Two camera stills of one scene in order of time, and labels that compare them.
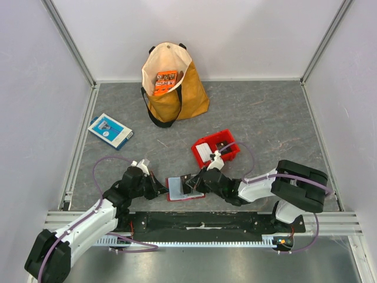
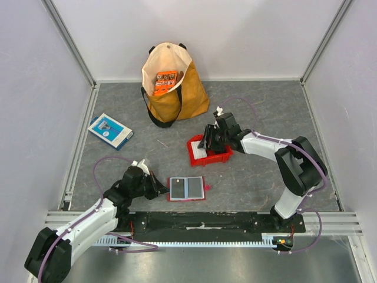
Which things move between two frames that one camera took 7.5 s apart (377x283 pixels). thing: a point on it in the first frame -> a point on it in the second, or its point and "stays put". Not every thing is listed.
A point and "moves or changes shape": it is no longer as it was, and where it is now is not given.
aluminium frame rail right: [346, 6] stays put
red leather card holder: [174, 190] stays put
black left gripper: [155, 185] stays put
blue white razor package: [110, 131] stays put
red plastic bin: [212, 141] moves or changes shape
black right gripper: [201, 179] -> [211, 137]
